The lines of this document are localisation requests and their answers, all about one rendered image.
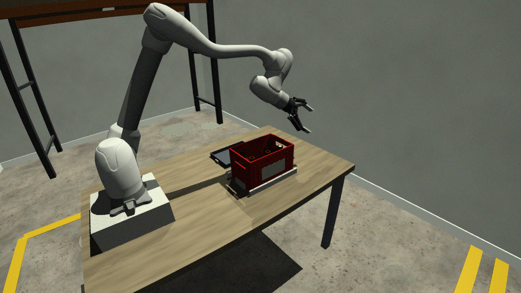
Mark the red crate with dividers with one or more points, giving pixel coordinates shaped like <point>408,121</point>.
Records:
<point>265,167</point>

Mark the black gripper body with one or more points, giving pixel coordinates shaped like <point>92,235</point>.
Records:
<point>290,106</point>

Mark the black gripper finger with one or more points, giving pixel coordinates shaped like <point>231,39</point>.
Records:
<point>296,122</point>
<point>302,103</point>

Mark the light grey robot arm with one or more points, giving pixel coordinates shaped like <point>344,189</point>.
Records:
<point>115,157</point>

